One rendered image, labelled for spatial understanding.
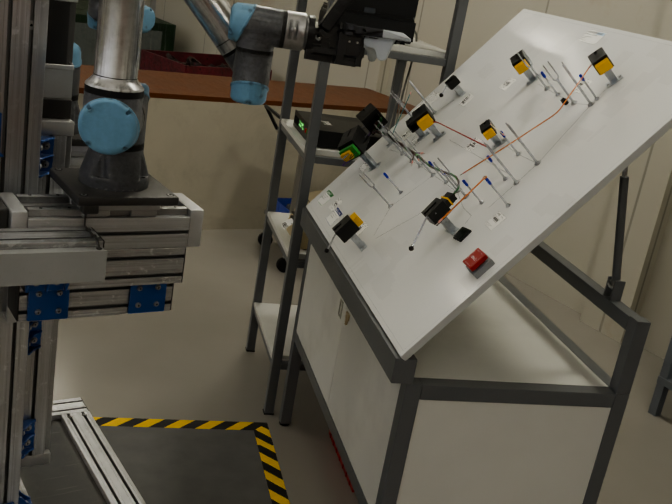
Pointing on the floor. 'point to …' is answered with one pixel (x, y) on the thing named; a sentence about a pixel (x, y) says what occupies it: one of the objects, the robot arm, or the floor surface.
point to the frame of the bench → (468, 389)
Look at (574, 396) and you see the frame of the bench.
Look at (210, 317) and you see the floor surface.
